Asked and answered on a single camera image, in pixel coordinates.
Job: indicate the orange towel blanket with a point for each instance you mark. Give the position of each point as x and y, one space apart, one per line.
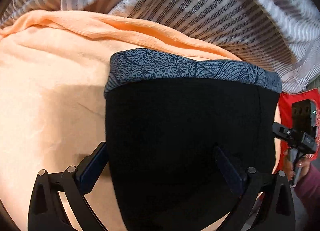
55 65

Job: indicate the grey white striped bedsheet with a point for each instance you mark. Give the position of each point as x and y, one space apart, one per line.
278 35

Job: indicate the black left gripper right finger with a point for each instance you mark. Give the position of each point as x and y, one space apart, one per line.
276 211

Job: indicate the right hand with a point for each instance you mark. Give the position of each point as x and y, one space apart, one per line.
297 172

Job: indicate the black pants with patterned waistband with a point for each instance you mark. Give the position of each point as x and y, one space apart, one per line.
167 117

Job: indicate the pink sleeved right forearm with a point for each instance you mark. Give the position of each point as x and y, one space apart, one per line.
307 190

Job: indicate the red patterned cloth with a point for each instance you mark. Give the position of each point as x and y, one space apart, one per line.
300 112

